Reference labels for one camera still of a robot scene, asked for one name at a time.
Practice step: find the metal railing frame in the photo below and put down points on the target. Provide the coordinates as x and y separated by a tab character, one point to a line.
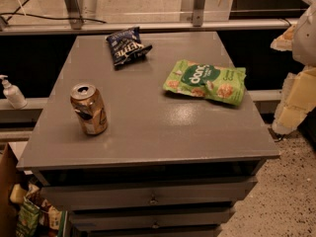
83	17

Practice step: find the grey drawer cabinet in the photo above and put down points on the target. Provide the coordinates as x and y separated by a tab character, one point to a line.
167	165

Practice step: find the green snack packet in box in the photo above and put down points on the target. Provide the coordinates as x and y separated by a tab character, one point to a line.
28	219

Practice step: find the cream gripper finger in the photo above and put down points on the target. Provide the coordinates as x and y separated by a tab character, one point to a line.
284	41
298	99

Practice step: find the green snack bag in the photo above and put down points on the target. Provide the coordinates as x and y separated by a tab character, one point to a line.
221	84

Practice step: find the white pump bottle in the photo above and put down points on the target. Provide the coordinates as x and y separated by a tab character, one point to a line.
13	93

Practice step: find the blue chip bag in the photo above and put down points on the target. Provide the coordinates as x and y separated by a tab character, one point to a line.
126	46

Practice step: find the orange soda can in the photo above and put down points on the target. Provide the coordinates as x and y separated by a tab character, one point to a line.
89	107

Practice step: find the brown cardboard box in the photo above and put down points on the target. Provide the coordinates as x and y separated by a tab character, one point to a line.
9	176

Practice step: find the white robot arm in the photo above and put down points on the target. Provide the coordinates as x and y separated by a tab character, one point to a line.
304	38

